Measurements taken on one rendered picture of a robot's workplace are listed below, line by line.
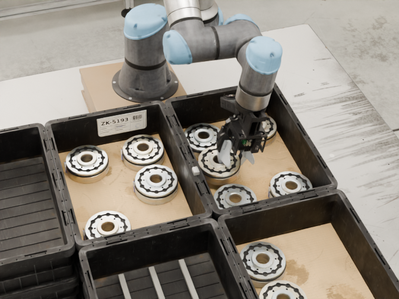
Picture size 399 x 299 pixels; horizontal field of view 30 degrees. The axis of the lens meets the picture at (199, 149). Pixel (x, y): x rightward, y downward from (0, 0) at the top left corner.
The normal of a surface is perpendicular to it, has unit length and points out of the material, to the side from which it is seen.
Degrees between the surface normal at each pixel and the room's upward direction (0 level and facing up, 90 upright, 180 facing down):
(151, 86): 69
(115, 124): 90
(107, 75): 4
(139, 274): 0
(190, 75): 0
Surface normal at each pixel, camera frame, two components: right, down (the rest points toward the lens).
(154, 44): 0.29, 0.64
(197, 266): 0.04, -0.71
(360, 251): -0.95, 0.19
